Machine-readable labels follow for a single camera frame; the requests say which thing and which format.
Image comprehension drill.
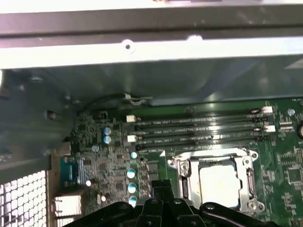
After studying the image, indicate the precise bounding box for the black PC case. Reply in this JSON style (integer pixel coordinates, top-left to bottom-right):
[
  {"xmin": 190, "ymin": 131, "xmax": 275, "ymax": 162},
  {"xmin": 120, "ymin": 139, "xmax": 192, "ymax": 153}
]
[{"xmin": 0, "ymin": 0, "xmax": 303, "ymax": 227}]

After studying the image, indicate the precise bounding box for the black RAM slot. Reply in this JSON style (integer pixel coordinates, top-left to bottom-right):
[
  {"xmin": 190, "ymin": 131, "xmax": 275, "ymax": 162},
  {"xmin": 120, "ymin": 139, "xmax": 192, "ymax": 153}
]
[
  {"xmin": 127, "ymin": 124, "xmax": 276, "ymax": 144},
  {"xmin": 136, "ymin": 119, "xmax": 261, "ymax": 134},
  {"xmin": 126, "ymin": 106, "xmax": 273, "ymax": 125},
  {"xmin": 129, "ymin": 134, "xmax": 261, "ymax": 154}
]

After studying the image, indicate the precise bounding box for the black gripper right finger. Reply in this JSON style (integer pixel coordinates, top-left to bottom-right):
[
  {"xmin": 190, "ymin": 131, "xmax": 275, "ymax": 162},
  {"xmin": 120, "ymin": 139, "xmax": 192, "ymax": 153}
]
[{"xmin": 163, "ymin": 179, "xmax": 275, "ymax": 227}]

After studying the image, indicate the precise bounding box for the metal socket cover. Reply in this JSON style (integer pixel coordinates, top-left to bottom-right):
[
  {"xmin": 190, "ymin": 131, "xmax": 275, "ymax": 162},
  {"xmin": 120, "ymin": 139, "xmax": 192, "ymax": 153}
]
[{"xmin": 174, "ymin": 151, "xmax": 256, "ymax": 213}]

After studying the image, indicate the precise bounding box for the wire locking lever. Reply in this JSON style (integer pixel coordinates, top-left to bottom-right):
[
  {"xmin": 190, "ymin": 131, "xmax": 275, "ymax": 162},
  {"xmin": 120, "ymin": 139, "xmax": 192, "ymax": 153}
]
[{"xmin": 176, "ymin": 151, "xmax": 253, "ymax": 159}]

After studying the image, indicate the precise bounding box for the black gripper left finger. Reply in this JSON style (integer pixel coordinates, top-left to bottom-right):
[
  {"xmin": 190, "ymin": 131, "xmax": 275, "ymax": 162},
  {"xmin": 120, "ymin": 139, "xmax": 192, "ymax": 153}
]
[{"xmin": 71, "ymin": 179, "xmax": 166, "ymax": 227}]

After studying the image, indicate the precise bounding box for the green motherboard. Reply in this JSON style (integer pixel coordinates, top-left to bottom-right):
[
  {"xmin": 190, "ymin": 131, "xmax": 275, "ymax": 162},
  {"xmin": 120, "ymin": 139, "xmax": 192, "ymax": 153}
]
[{"xmin": 68, "ymin": 96, "xmax": 303, "ymax": 227}]

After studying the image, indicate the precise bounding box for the metal port connector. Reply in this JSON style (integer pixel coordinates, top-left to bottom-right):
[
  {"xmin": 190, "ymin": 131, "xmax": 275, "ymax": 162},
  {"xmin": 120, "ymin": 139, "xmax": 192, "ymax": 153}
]
[{"xmin": 53, "ymin": 191, "xmax": 83, "ymax": 219}]

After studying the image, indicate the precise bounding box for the silver CPU plate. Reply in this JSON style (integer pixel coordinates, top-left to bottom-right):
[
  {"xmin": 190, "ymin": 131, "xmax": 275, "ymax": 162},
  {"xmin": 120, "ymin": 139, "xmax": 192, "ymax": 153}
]
[{"xmin": 198, "ymin": 164, "xmax": 242, "ymax": 207}]

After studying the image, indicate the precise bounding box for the blue port connector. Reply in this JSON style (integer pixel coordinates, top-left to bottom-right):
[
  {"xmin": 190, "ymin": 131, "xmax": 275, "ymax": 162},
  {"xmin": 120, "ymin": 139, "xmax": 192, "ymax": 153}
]
[{"xmin": 60, "ymin": 157, "xmax": 82, "ymax": 189}]

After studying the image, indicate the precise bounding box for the CPU socket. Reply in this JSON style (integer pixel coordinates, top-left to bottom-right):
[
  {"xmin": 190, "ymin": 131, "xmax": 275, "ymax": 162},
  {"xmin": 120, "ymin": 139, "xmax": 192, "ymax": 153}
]
[{"xmin": 166, "ymin": 147, "xmax": 260, "ymax": 215}]

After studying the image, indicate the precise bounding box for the thin board wire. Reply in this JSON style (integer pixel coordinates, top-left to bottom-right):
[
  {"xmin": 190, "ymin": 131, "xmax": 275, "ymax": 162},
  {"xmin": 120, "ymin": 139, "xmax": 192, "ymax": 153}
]
[{"xmin": 79, "ymin": 93, "xmax": 154, "ymax": 114}]

